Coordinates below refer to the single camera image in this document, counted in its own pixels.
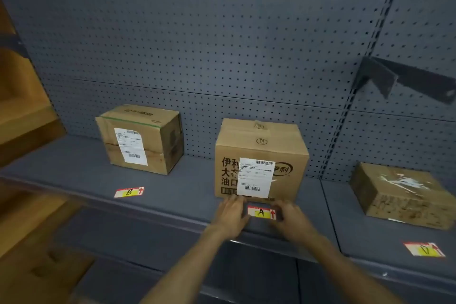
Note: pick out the grey pegboard back panel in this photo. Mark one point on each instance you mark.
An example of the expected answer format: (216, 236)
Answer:
(409, 143)
(178, 47)

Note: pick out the person's right forearm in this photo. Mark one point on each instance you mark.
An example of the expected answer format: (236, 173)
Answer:
(338, 268)

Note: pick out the large black-printed cardboard box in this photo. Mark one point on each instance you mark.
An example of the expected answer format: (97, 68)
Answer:
(260, 143)

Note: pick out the dark grey shelf bracket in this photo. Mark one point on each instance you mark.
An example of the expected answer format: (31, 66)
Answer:
(409, 79)

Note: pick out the wooden cabinet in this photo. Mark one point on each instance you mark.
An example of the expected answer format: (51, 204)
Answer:
(25, 207)

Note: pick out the person's right hand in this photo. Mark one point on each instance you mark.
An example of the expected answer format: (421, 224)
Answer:
(292, 220)

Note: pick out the green-taped cardboard box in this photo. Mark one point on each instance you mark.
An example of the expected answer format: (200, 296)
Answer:
(153, 143)

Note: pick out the person's left forearm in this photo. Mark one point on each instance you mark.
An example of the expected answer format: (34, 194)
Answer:
(185, 268)

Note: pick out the person's left hand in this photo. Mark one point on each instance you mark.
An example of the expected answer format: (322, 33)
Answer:
(231, 214)

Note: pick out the cardboard box with torn tape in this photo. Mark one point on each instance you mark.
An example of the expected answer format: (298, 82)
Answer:
(402, 193)

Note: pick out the grey slotted upright post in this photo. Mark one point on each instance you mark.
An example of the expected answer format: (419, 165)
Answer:
(383, 18)

